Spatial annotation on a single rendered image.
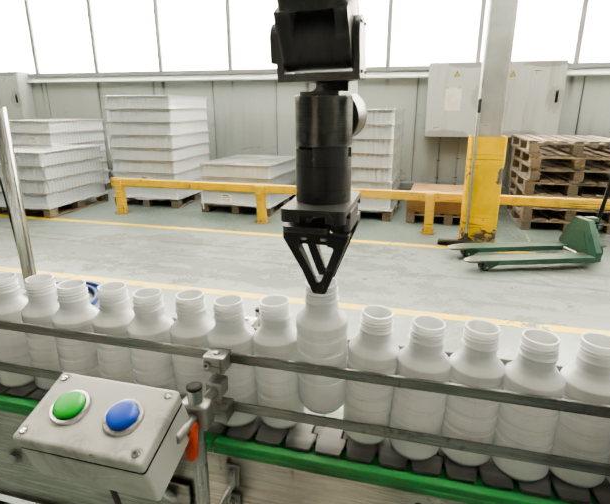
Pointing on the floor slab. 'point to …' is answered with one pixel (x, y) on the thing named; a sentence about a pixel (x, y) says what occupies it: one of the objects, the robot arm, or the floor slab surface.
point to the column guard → (483, 187)
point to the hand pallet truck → (579, 235)
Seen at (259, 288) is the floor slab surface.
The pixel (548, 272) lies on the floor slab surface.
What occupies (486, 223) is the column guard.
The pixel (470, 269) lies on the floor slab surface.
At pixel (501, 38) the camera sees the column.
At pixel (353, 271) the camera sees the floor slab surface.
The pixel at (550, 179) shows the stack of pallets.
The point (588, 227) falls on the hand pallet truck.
